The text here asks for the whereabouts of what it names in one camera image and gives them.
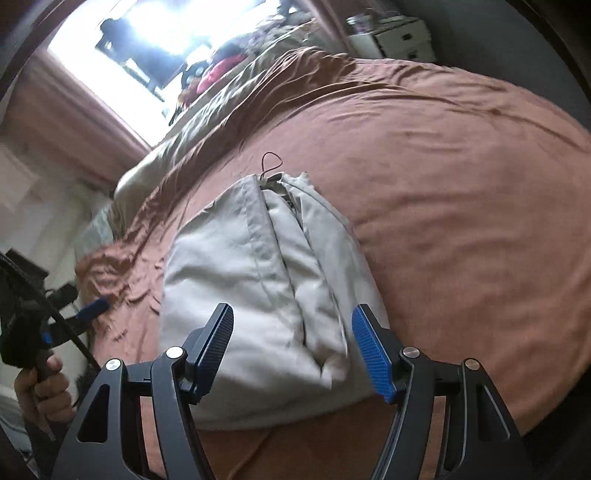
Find olive duvet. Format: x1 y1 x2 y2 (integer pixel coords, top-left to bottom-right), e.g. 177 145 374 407
113 18 354 215

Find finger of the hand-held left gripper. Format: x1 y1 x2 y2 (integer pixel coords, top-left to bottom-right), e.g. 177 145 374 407
69 298 110 328

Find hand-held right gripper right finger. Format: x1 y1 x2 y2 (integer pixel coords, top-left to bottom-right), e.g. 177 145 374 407
351 304 536 480

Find dark blurry object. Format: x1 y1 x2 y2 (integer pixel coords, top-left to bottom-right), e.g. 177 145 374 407
95 17 190 90

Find brown blanket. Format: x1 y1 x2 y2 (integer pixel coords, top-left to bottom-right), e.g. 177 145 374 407
74 45 591 480

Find black cable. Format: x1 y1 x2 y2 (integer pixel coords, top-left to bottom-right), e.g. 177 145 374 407
0 251 102 372

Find beige pants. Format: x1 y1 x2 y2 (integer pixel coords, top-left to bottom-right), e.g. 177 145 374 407
158 172 393 432

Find bright window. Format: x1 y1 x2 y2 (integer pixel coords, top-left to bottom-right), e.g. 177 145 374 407
46 0 308 149

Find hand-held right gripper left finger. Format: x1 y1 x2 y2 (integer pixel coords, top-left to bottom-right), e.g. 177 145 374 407
48 303 235 480

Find person's left hand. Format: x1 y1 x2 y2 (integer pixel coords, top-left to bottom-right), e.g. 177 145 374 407
14 354 78 432

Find white drawer unit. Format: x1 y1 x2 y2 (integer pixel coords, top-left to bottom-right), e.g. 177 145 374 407
347 15 438 64

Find patterned pillow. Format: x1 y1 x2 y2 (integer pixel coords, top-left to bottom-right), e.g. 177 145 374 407
228 18 298 63

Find red clothes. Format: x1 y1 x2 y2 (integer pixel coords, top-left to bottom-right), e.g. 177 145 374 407
195 56 242 94

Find pink curtain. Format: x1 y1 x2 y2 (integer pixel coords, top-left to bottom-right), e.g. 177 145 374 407
4 46 154 188

